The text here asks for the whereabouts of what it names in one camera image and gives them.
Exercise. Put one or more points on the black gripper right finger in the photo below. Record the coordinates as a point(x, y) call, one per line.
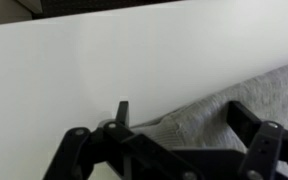
point(243, 122)

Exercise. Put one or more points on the grey sweatpants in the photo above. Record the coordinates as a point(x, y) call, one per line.
point(200, 134)

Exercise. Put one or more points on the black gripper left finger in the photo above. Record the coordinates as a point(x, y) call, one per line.
point(122, 115)

